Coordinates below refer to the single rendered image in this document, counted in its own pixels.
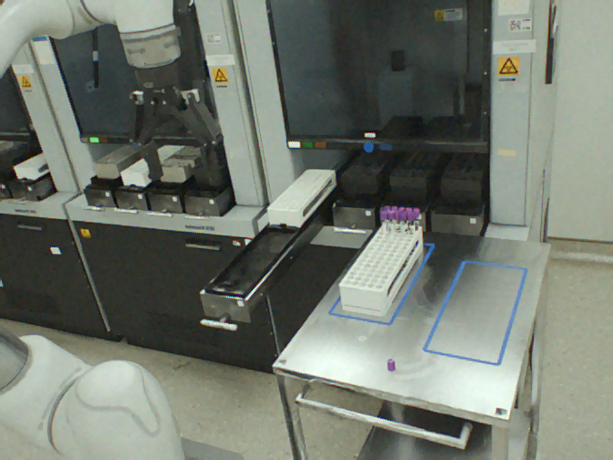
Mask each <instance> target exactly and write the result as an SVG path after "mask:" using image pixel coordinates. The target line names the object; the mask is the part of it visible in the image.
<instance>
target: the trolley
mask: <svg viewBox="0 0 613 460"><path fill-rule="evenodd" d="M380 228H381V226H376V227H375V229H374V230H373V231H372V233H371V234H370V235H369V237H368V238H367V240H366V241H365V242H364V244H363V245H362V246H361V248H360V249H359V250H358V252H357V253H356V254H355V255H354V257H353V258H352V259H351V261H350V262H349V263H348V265H347V266H346V268H345V269H344V270H343V272H342V273H341V274H340V276H339V277H338V279H337V280H336V281H335V283H334V284H333V285H332V287H331V288H330V289H329V291H328V292H327V294H326V295H325V296H324V297H323V298H322V299H321V301H320V302H319V303H318V305H317V307H316V308H315V309H314V311H313V312H312V313H311V315H310V316H309V317H308V319H307V320H306V322H305V323H304V324H303V326H302V327H301V328H300V330H299V331H298V332H297V334H296V335H295V337H294V338H292V340H291V341H290V342H289V344H288V345H287V346H286V348H285V349H284V351H283V352H282V353H281V355H280V356H279V357H278V359H277V360H276V362H275V363H274V365H273V371H274V373H275V375H276V379H277V384H278V389H279V393H280V398H281V403H282V407H283V411H284V416H285V420H286V429H287V433H288V438H289V443H290V447H291V452H292V456H293V460H308V458H307V449H306V444H305V438H304V434H303V429H302V424H301V419H300V413H299V409H298V406H300V407H304V408H307V409H311V410H315V411H319V412H322V413H328V414H332V415H335V416H339V417H343V418H346V419H349V420H353V421H357V422H361V423H366V424H370V425H372V427H371V429H370V432H369V435H368V437H367V439H366V441H365V443H364V444H363V446H362V448H361V450H360V452H359V454H358V457H357V459H356V460H524V457H525V449H526V444H527V439H528V446H527V452H526V457H525V460H541V454H539V453H538V452H537V443H538V429H539V414H540V401H541V386H542V372H543V358H544V344H545V317H546V302H547V289H548V274H549V260H550V254H551V250H552V244H548V243H539V242H530V241H521V240H512V239H502V238H494V237H485V236H476V235H458V234H449V233H440V232H431V231H422V251H421V254H420V255H419V257H418V258H417V259H416V261H415V262H414V264H413V266H412V268H411V269H410V272H409V274H408V275H407V276H406V278H405V280H404V281H403V283H402V285H401V286H400V289H399V291H398V292H397V294H396V296H395V298H394V299H393V300H392V303H391V305H390V308H389V310H388V311H387V313H386V315H385V316H382V317H381V316H375V315H370V314H365V313H359V312H354V311H348V310H344V309H342V303H341V296H340V289H339V284H340V283H341V281H342V280H343V279H344V277H345V276H346V274H347V273H348V271H349V270H350V269H351V268H352V267H353V265H354V264H355V263H356V261H357V260H358V258H359V257H360V255H361V254H362V253H363V251H364V250H365V249H366V247H367V246H368V244H369V243H370V241H371V240H372V239H373V237H374V236H375V234H376V233H377V232H378V231H379V230H380ZM534 323H535V328H534V345H533V362H532V379H531V396H530V412H527V411H523V410H518V409H515V408H514V403H515V399H516V395H517V391H518V387H519V383H520V380H521V376H522V371H523V367H524V364H525V357H526V353H527V349H528V345H529V341H530V338H531V334H532V330H533V326H534ZM390 358H392V359H394V360H395V367H396V369H395V371H388V369H387V359H390ZM293 378H296V379H300V380H304V381H308V382H314V383H319V384H323V385H326V386H330V387H335V388H339V389H342V390H346V391H350V392H357V393H361V394H365V395H368V396H373V397H377V398H380V399H384V400H385V402H384V403H383V405H382V407H381V409H380V411H379V414H378V416H377V417H373V416H369V415H366V414H362V413H355V412H351V411H348V410H344V409H340V408H337V407H333V406H329V405H325V404H322V403H318V402H311V401H308V400H306V397H307V396H308V395H309V394H310V393H311V391H312V386H311V385H309V384H305V385H304V387H303V389H302V390H301V392H300V393H299V394H298V396H297V398H296V390H295V385H294V380H293Z"/></svg>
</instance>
